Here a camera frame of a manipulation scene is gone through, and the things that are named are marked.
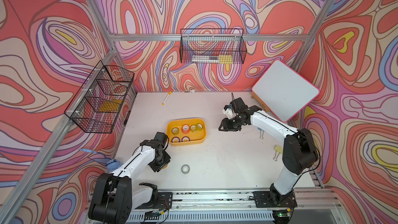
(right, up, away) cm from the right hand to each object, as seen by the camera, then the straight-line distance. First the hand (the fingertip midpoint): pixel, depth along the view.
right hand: (224, 132), depth 88 cm
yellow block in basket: (-56, +15, -16) cm, 60 cm away
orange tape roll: (-33, -18, -4) cm, 38 cm away
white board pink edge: (+46, +26, +20) cm, 57 cm away
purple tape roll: (-29, -5, +7) cm, 31 cm away
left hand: (-32, -17, -3) cm, 36 cm away
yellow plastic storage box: (-26, -1, +10) cm, 28 cm away
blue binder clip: (+10, +6, -28) cm, 31 cm away
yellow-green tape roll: (-30, -1, +9) cm, 31 cm away
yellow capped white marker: (-39, +21, +28) cm, 53 cm away
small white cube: (-19, +27, +31) cm, 46 cm away
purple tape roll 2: (-23, -4, +6) cm, 24 cm away
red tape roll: (-23, +1, +9) cm, 25 cm away
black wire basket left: (-63, +15, -16) cm, 67 cm away
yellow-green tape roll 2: (-18, +1, +11) cm, 21 cm away
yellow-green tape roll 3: (-14, +2, +11) cm, 18 cm away
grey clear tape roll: (-22, -19, -5) cm, 29 cm away
